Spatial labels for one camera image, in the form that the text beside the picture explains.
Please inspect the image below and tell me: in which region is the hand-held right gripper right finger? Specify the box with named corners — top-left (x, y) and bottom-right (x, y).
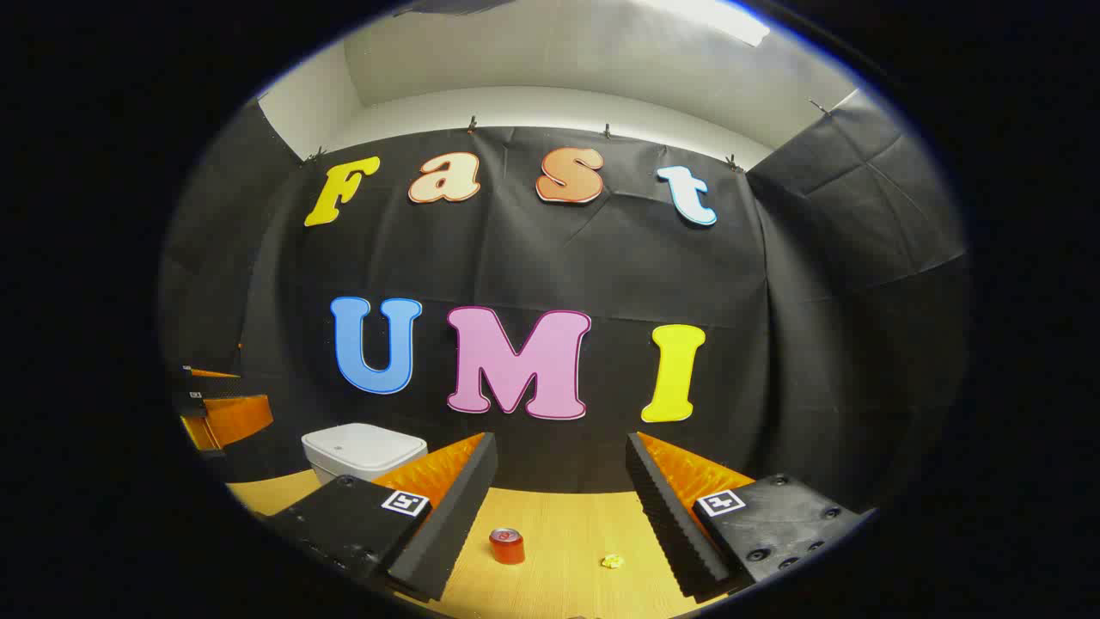
top-left (625, 432), bottom-right (869, 604)

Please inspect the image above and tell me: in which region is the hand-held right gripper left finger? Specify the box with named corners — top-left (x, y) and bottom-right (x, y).
top-left (266, 432), bottom-right (499, 603)

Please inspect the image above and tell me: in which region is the red pop can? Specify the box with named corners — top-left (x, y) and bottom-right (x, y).
top-left (489, 528), bottom-right (526, 566)

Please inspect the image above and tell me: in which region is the white desktop garbage bin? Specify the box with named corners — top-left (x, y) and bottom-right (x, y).
top-left (301, 423), bottom-right (429, 487)

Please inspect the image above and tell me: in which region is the wooden desktop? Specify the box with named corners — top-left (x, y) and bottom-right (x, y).
top-left (225, 469), bottom-right (731, 619)

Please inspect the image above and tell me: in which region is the black backdrop cloth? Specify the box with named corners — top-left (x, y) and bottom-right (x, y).
top-left (159, 99), bottom-right (972, 517)

